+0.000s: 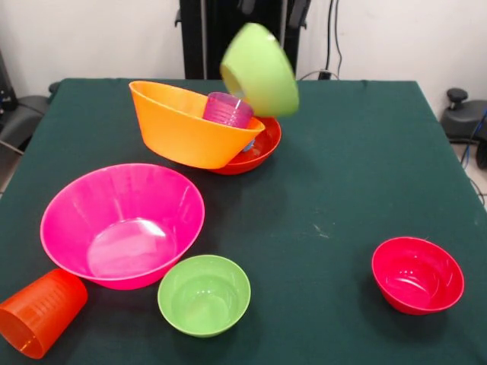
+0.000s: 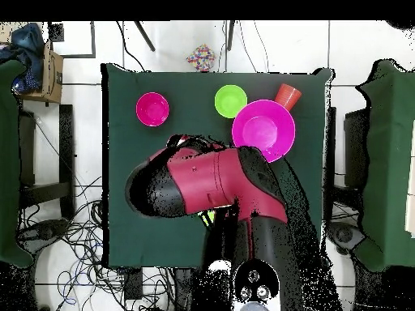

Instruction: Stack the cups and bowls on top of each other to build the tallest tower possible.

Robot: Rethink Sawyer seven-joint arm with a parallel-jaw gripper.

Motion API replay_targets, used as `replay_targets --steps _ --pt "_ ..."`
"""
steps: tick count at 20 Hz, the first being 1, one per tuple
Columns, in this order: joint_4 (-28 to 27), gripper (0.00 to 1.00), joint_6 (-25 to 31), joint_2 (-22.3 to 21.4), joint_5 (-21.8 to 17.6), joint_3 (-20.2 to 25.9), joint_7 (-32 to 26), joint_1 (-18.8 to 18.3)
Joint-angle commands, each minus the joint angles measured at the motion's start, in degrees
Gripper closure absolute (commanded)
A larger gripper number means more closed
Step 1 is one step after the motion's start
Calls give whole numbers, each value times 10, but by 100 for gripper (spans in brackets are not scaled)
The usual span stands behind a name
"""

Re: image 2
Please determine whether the small green bowl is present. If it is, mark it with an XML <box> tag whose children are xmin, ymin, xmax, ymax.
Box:
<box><xmin>214</xmin><ymin>84</ymin><xmax>248</xmax><ymax>119</ymax></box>

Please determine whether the large green bowl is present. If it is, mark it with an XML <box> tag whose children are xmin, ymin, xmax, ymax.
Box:
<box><xmin>202</xmin><ymin>210</ymin><xmax>217</xmax><ymax>228</ymax></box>

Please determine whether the large pink bowl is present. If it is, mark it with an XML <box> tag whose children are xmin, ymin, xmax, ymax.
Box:
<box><xmin>231</xmin><ymin>99</ymin><xmax>297</xmax><ymax>164</ymax></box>

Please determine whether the red-orange cup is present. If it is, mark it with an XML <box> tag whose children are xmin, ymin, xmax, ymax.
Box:
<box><xmin>273</xmin><ymin>83</ymin><xmax>303</xmax><ymax>111</ymax></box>

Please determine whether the small pink bowl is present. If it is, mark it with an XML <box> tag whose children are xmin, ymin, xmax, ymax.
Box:
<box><xmin>135</xmin><ymin>92</ymin><xmax>170</xmax><ymax>128</ymax></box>

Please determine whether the colourful patterned box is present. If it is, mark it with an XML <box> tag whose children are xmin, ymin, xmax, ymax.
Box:
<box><xmin>186</xmin><ymin>44</ymin><xmax>216</xmax><ymax>72</ymax></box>

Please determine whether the dark green table cloth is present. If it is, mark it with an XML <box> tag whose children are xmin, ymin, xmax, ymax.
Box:
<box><xmin>101</xmin><ymin>62</ymin><xmax>335</xmax><ymax>270</ymax></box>

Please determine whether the black tripod leg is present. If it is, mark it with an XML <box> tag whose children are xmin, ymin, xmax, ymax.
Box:
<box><xmin>226</xmin><ymin>20</ymin><xmax>235</xmax><ymax>51</ymax></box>
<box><xmin>134</xmin><ymin>20</ymin><xmax>156</xmax><ymax>52</ymax></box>

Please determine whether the brown cardboard box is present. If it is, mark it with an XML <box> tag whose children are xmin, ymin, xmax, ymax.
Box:
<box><xmin>17</xmin><ymin>41</ymin><xmax>65</xmax><ymax>104</ymax></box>

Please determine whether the black power strip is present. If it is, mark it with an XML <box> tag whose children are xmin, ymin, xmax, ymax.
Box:
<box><xmin>124</xmin><ymin>268</ymin><xmax>143</xmax><ymax>300</ymax></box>

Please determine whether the green cloth covered side table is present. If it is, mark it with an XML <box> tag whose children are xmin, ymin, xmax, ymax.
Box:
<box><xmin>0</xmin><ymin>59</ymin><xmax>35</xmax><ymax>269</ymax></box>
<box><xmin>354</xmin><ymin>58</ymin><xmax>415</xmax><ymax>272</ymax></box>

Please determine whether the blue cloth bundle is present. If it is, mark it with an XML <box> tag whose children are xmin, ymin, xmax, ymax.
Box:
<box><xmin>0</xmin><ymin>22</ymin><xmax>46</xmax><ymax>93</ymax></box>

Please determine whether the tangle of black cables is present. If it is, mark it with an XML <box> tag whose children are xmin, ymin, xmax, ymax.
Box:
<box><xmin>19</xmin><ymin>176</ymin><xmax>176</xmax><ymax>311</ymax></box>

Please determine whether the black metal frame stand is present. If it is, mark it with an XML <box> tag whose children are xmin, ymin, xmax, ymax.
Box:
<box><xmin>323</xmin><ymin>106</ymin><xmax>370</xmax><ymax>224</ymax></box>
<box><xmin>19</xmin><ymin>104</ymin><xmax>76</xmax><ymax>221</ymax></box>

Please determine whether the thin black square frame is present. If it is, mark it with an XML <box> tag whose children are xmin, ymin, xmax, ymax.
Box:
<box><xmin>48</xmin><ymin>20</ymin><xmax>96</xmax><ymax>59</ymax></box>

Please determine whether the black pedestal leg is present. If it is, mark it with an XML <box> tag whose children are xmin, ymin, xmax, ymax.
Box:
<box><xmin>327</xmin><ymin>221</ymin><xmax>367</xmax><ymax>257</ymax></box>
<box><xmin>15</xmin><ymin>218</ymin><xmax>71</xmax><ymax>257</ymax></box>

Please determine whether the blue cable loop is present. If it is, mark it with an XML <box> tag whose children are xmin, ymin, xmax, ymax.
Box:
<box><xmin>57</xmin><ymin>271</ymin><xmax>79</xmax><ymax>306</ymax></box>

